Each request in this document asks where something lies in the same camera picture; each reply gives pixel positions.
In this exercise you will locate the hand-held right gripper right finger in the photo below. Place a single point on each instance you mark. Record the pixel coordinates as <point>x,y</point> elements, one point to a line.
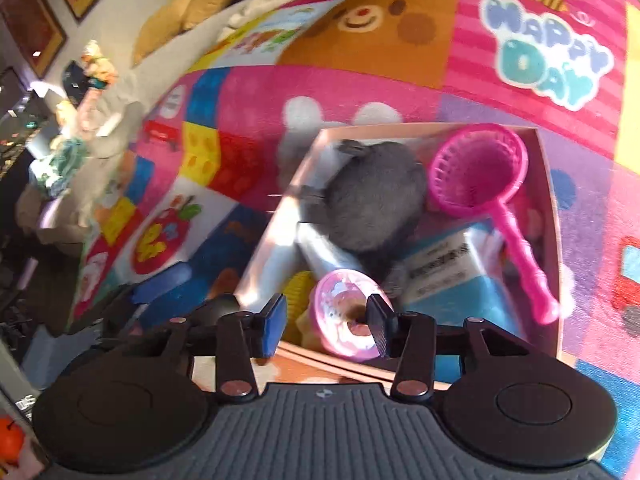
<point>380,325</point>

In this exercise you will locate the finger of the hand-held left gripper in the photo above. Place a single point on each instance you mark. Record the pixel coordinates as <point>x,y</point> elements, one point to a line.
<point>215,310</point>
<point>160,285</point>

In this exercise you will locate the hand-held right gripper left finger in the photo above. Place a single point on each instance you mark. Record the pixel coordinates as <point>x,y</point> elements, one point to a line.
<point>272,325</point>

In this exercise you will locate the pink round toy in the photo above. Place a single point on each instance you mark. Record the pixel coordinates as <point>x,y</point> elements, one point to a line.
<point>340,330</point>

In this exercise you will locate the yellow knitted toy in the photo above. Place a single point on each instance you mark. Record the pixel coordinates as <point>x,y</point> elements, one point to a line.
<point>300,290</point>

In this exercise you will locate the blue white wet wipes pack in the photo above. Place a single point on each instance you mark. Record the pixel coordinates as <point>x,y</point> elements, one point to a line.
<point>450,300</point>

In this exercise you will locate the dark grey plush toy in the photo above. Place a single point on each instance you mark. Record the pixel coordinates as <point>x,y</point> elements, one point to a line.
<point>370,200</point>

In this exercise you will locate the pink plastic net scoop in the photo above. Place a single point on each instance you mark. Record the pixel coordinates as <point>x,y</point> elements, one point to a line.
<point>515,245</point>

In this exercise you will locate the pink cardboard box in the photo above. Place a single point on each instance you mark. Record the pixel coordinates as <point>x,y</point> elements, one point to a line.
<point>552,260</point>

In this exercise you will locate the orange round toy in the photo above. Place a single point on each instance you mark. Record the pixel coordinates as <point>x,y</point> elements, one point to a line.
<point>10,440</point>

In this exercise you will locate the blue yarn bundle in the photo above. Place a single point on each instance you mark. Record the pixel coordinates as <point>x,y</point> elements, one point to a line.
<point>60,165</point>

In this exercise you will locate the yellow soft toy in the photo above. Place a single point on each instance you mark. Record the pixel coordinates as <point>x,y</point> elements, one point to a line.
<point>72,115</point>

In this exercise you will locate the dark glass cabinet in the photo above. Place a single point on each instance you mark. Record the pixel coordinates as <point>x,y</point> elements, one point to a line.
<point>15,135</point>

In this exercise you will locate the black cap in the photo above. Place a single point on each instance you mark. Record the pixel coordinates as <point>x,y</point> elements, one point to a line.
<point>75,77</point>

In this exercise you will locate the plush bear toy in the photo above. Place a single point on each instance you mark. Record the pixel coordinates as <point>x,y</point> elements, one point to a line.
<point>97,65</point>

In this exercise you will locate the colourful cartoon play mat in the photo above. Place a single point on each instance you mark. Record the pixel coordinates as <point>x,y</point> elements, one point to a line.
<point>350,85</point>

